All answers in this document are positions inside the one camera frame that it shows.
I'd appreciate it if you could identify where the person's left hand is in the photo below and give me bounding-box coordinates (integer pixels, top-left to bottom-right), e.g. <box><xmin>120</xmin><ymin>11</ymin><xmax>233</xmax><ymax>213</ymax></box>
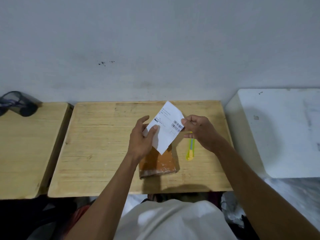
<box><xmin>127</xmin><ymin>115</ymin><xmax>159</xmax><ymax>162</ymax></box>

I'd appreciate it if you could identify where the person's right hand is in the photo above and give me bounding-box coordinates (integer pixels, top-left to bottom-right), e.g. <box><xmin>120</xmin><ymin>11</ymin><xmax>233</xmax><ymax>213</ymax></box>
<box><xmin>180</xmin><ymin>115</ymin><xmax>227</xmax><ymax>154</ymax></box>

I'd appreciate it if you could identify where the white paper shipping label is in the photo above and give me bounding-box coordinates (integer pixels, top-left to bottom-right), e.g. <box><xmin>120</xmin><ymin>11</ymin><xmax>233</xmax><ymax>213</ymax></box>
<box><xmin>142</xmin><ymin>101</ymin><xmax>186</xmax><ymax>155</ymax></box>

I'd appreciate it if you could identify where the person's left forearm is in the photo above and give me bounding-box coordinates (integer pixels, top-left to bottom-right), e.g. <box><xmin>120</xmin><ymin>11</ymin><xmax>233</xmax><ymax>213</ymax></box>
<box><xmin>64</xmin><ymin>152</ymin><xmax>148</xmax><ymax>240</ymax></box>

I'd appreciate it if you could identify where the person's right forearm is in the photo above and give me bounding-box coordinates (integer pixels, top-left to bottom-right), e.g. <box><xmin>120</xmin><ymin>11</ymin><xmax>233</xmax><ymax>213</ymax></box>
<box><xmin>215</xmin><ymin>141</ymin><xmax>320</xmax><ymax>240</ymax></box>

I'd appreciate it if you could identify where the yellow utility knife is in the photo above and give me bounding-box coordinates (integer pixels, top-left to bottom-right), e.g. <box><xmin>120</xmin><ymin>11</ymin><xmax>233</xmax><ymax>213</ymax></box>
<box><xmin>185</xmin><ymin>132</ymin><xmax>196</xmax><ymax>161</ymax></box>

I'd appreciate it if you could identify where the brown taped parcel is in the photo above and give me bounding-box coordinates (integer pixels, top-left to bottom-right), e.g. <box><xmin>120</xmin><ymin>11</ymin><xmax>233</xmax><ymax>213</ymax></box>
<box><xmin>138</xmin><ymin>144</ymin><xmax>180</xmax><ymax>179</ymax></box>

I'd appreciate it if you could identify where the person's white shirt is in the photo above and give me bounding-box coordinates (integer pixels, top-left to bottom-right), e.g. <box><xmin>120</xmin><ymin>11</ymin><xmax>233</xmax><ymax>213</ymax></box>
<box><xmin>113</xmin><ymin>199</ymin><xmax>238</xmax><ymax>240</ymax></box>

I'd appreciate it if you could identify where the crumpled white plastic bag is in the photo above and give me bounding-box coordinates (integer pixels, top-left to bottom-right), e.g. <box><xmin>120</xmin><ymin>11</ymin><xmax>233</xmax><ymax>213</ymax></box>
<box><xmin>221</xmin><ymin>191</ymin><xmax>247</xmax><ymax>228</ymax></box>

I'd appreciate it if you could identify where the red cloth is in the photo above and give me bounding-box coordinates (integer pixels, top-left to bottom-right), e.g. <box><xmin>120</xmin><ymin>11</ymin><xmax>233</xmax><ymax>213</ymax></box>
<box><xmin>61</xmin><ymin>204</ymin><xmax>91</xmax><ymax>239</ymax></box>

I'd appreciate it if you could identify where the dark transparent plastic container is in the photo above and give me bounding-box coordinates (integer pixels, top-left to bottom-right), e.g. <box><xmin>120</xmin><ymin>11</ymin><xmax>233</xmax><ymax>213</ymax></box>
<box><xmin>0</xmin><ymin>91</ymin><xmax>42</xmax><ymax>117</ymax></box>

